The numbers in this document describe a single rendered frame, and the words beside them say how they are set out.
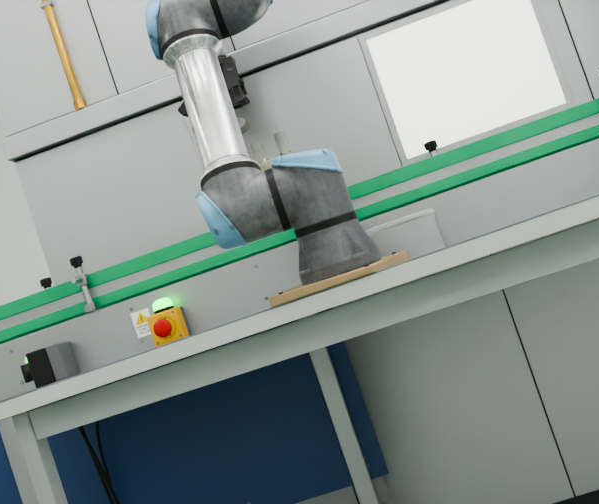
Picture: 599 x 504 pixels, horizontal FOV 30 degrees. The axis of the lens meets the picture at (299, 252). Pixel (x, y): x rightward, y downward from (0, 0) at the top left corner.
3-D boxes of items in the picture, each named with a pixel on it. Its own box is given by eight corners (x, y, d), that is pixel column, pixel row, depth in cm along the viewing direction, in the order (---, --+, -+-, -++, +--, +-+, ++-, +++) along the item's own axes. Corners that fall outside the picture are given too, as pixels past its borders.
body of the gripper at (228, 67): (245, 101, 262) (228, 53, 263) (210, 114, 263) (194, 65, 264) (251, 105, 270) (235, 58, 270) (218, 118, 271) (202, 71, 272)
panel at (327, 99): (574, 108, 270) (527, -25, 271) (575, 106, 267) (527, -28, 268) (225, 231, 282) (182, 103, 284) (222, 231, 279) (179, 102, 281)
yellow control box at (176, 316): (193, 337, 252) (183, 305, 252) (185, 339, 244) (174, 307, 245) (164, 347, 253) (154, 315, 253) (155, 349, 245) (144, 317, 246)
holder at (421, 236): (448, 251, 253) (437, 218, 253) (446, 250, 226) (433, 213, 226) (376, 276, 255) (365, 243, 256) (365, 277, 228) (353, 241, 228)
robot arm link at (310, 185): (356, 209, 198) (332, 136, 198) (284, 234, 199) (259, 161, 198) (355, 210, 210) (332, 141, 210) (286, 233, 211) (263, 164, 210)
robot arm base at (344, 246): (367, 266, 195) (349, 211, 195) (290, 290, 200) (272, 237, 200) (391, 254, 209) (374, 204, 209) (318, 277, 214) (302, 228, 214)
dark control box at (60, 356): (81, 375, 255) (70, 340, 256) (69, 379, 248) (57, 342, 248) (48, 386, 257) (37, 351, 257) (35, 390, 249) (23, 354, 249)
